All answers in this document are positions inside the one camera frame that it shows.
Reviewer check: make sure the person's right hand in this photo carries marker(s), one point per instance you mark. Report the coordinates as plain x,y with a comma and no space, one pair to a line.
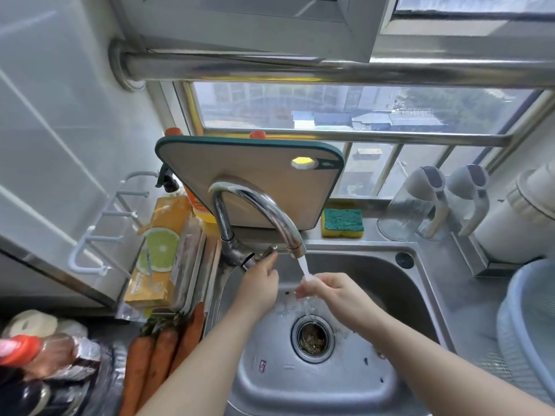
347,303

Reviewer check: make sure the person's left hand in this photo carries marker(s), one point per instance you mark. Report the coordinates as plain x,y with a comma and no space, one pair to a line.
258,290

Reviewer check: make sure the chrome faucet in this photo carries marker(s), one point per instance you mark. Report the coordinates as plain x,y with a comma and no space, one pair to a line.
225,229

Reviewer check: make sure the slim orange carrot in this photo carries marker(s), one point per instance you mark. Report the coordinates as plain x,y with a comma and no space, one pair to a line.
160,359

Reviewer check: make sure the orange carrot with leafy stem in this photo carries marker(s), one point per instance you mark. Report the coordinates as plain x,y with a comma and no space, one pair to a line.
135,376

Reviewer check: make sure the blue plastic colander basin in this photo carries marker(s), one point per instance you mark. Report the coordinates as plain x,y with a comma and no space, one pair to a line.
535,324

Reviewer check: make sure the person's right forearm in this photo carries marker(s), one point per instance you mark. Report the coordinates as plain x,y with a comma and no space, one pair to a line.
468,381

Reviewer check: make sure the person's left forearm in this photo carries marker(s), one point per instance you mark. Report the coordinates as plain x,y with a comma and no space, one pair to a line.
204,376

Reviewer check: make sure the steel drain strainer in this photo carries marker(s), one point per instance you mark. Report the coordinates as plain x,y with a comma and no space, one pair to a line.
313,340

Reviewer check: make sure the white plastic tray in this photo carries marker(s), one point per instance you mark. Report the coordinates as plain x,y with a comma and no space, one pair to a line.
200,259

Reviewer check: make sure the black sink hole plug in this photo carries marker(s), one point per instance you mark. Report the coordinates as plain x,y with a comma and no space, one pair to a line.
404,260

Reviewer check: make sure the red sink sticker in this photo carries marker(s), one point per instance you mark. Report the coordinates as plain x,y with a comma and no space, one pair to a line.
262,365

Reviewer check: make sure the transparent plastic packet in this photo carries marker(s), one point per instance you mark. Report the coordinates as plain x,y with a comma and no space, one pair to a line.
186,262

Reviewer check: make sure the yellow green sponge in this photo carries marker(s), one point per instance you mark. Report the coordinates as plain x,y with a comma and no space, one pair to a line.
342,223

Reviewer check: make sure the stainless steel sink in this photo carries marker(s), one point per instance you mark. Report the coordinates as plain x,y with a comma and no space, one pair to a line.
338,385

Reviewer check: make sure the yellow dish soap pump bottle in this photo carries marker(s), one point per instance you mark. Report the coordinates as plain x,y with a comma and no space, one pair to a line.
206,214

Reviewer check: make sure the glass pitcher with grey lid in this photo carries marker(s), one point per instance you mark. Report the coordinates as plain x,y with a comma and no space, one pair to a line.
399,218
474,179

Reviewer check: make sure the orange box with lime picture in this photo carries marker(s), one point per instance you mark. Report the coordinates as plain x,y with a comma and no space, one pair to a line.
160,251

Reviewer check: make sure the beige green-rimmed cutting board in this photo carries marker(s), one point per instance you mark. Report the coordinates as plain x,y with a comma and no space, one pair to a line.
234,168

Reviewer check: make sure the clear plastic bag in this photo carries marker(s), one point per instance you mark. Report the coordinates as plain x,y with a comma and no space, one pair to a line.
132,313

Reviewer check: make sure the orange round knob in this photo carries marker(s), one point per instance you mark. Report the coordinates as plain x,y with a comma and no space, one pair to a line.
257,134
173,131

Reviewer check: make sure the white capped bottle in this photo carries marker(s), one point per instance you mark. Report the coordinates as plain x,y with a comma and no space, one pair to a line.
73,328

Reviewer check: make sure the window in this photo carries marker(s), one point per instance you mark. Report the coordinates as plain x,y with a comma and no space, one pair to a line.
325,106

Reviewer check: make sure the red capped sauce bottle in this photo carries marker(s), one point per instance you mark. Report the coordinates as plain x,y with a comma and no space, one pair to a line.
52,357

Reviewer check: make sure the beige capped bottle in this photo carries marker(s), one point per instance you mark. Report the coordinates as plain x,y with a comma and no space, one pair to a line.
30,322

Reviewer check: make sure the steel overhead pipe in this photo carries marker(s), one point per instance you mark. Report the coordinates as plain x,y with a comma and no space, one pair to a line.
325,69

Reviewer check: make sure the dark soy sauce bottle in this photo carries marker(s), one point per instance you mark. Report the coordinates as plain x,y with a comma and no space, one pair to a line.
34,398

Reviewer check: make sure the white duct pipe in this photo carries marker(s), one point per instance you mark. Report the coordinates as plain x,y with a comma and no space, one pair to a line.
509,238

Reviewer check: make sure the white wall hook rack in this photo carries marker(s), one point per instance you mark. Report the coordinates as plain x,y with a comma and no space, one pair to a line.
89,238

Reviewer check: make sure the steel window guard rail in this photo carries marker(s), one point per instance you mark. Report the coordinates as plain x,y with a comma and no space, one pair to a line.
412,137

